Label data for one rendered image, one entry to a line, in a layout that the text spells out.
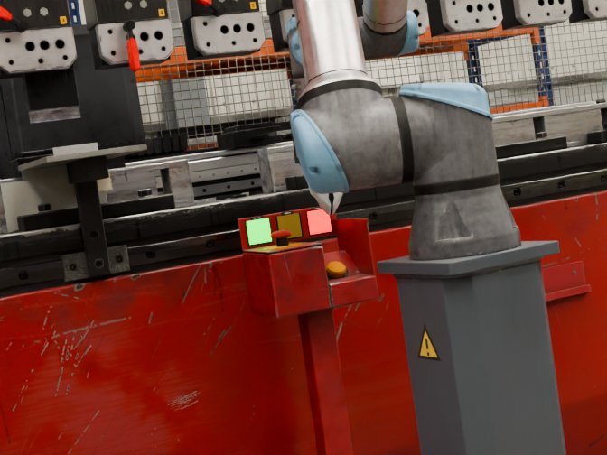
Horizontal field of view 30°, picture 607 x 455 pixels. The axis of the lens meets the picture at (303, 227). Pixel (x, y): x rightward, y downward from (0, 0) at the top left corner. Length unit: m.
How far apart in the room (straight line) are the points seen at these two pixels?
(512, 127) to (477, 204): 1.21
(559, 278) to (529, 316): 1.09
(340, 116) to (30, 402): 0.92
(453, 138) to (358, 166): 0.13
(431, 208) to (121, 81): 1.48
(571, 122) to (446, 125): 1.32
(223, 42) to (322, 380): 0.73
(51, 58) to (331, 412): 0.86
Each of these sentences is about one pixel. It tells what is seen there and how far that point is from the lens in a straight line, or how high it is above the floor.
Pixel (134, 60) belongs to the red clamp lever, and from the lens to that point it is 2.26.
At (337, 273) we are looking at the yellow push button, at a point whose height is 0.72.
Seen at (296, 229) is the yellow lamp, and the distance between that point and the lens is 2.18.
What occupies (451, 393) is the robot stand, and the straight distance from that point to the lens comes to 1.50.
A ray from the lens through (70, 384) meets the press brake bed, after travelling 2.14.
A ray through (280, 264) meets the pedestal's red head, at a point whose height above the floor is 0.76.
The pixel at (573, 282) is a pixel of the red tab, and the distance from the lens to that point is 2.62.
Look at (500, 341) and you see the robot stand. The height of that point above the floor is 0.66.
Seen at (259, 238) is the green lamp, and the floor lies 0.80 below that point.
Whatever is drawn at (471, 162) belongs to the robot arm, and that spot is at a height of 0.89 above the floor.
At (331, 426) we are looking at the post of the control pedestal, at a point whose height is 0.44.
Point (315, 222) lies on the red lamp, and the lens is 2.20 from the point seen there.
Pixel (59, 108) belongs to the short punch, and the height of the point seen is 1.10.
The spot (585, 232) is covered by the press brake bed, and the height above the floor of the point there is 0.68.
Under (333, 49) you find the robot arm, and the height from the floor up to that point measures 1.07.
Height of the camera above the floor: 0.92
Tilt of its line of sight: 3 degrees down
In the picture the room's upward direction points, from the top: 8 degrees counter-clockwise
